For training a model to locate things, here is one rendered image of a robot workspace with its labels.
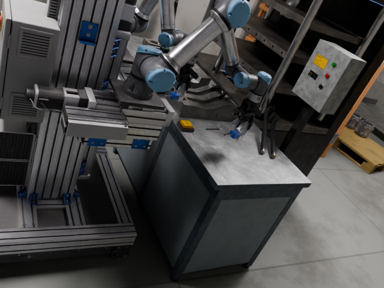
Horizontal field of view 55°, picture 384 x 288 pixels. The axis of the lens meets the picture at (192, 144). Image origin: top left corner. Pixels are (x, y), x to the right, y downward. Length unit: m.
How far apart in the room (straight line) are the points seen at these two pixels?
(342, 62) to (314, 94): 0.27
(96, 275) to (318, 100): 1.77
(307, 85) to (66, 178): 1.68
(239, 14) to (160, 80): 0.42
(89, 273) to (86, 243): 0.20
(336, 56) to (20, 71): 1.85
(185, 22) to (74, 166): 3.79
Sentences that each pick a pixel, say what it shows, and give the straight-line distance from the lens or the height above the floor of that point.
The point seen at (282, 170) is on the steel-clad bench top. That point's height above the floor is 0.80.
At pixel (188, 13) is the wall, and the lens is 5.56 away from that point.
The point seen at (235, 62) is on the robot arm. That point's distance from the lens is 1.91.
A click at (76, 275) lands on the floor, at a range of 2.25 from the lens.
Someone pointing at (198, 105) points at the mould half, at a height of 0.89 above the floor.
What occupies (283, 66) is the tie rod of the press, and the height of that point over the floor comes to 1.21.
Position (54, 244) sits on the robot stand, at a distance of 2.11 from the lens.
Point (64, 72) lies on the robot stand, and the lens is 1.83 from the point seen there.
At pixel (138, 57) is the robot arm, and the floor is 1.22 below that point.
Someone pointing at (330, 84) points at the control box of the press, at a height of 1.26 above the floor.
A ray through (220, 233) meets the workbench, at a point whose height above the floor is 0.40.
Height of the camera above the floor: 1.77
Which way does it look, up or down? 28 degrees down
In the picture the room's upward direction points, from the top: 24 degrees clockwise
